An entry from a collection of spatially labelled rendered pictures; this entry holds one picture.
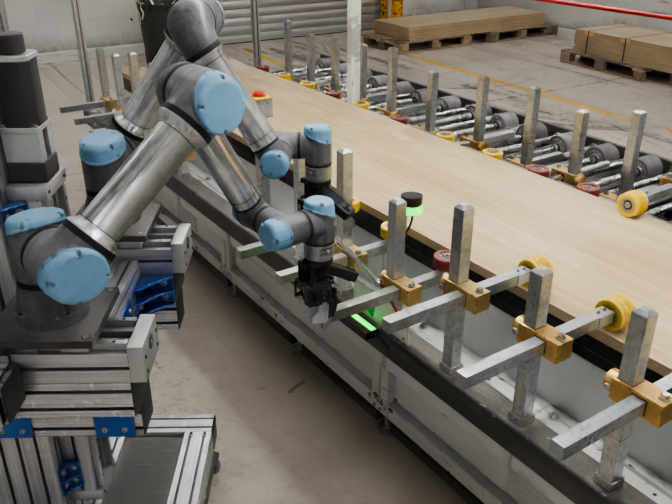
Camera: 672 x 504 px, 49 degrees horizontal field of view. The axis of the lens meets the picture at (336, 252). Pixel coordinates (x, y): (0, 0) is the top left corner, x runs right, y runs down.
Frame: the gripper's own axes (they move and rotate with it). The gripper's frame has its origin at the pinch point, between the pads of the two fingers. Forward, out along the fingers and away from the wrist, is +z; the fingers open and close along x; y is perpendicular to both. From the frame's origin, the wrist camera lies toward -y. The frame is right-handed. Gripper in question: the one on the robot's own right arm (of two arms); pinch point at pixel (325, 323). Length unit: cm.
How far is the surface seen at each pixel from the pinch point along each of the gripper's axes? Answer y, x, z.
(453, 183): -83, -43, -9
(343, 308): -4.7, 1.4, -3.8
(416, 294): -26.4, 5.0, -3.2
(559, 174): -131, -36, -6
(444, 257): -40.4, 0.0, -8.7
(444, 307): -16.5, 26.5, -12.7
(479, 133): -133, -82, -10
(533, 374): -26, 48, -2
